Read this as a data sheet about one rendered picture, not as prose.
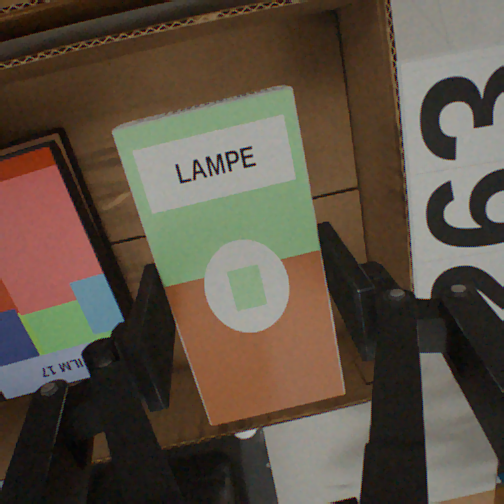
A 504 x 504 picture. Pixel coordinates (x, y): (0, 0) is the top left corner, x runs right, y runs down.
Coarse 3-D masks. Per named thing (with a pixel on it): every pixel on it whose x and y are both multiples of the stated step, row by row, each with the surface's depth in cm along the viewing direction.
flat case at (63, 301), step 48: (48, 144) 30; (0, 192) 31; (48, 192) 31; (0, 240) 32; (48, 240) 33; (96, 240) 34; (0, 288) 34; (48, 288) 34; (96, 288) 34; (0, 336) 35; (48, 336) 36; (96, 336) 36; (0, 384) 37
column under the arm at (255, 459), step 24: (168, 456) 46; (192, 456) 46; (216, 456) 46; (240, 456) 47; (264, 456) 47; (96, 480) 46; (192, 480) 43; (216, 480) 43; (240, 480) 48; (264, 480) 49
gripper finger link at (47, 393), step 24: (48, 384) 14; (48, 408) 13; (24, 432) 13; (48, 432) 12; (24, 456) 12; (48, 456) 11; (72, 456) 13; (24, 480) 11; (48, 480) 11; (72, 480) 12
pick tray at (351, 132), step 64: (320, 0) 24; (384, 0) 24; (0, 64) 23; (64, 64) 29; (128, 64) 32; (192, 64) 33; (256, 64) 33; (320, 64) 33; (384, 64) 26; (0, 128) 33; (64, 128) 33; (320, 128) 35; (384, 128) 29; (128, 192) 36; (320, 192) 37; (384, 192) 32; (128, 256) 38; (384, 256) 35; (192, 384) 40; (0, 448) 37
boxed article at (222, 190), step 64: (128, 128) 18; (192, 128) 18; (256, 128) 18; (192, 192) 19; (256, 192) 19; (192, 256) 20; (256, 256) 21; (320, 256) 21; (192, 320) 22; (256, 320) 22; (320, 320) 22; (256, 384) 23; (320, 384) 24
